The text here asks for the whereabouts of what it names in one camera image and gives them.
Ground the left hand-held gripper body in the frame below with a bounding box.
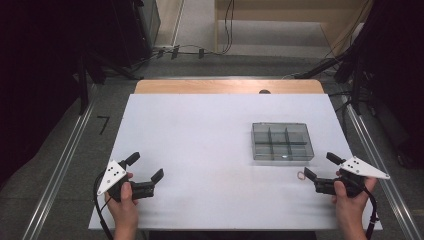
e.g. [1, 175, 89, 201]
[96, 159, 156, 203]

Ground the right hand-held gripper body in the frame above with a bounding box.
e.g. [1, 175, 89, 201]
[314, 156, 391, 199]

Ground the clear plastic compartment box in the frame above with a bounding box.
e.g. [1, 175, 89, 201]
[251, 122, 315, 162]

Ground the person's left hand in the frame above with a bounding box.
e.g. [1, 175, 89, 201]
[104, 172, 140, 220]

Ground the person's right hand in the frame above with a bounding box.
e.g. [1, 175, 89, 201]
[331, 178, 378, 218]

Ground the black metal stand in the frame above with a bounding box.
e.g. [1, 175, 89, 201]
[334, 43, 379, 116]
[77, 51, 143, 116]

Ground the dark curtain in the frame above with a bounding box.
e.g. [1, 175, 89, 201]
[0, 0, 116, 188]
[353, 0, 424, 168]

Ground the black cabinet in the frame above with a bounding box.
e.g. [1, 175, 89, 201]
[111, 0, 162, 69]

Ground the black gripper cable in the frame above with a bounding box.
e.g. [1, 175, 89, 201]
[93, 171, 116, 240]
[361, 184, 381, 240]

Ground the aluminium floor rail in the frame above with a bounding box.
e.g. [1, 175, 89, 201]
[341, 94, 424, 240]
[21, 84, 98, 240]

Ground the floor cable with plugs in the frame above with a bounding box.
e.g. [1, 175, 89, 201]
[133, 44, 225, 68]

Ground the wooden frame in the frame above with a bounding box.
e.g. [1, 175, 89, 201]
[214, 0, 375, 58]

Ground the black hanging cable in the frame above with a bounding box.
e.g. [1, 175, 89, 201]
[223, 0, 236, 55]

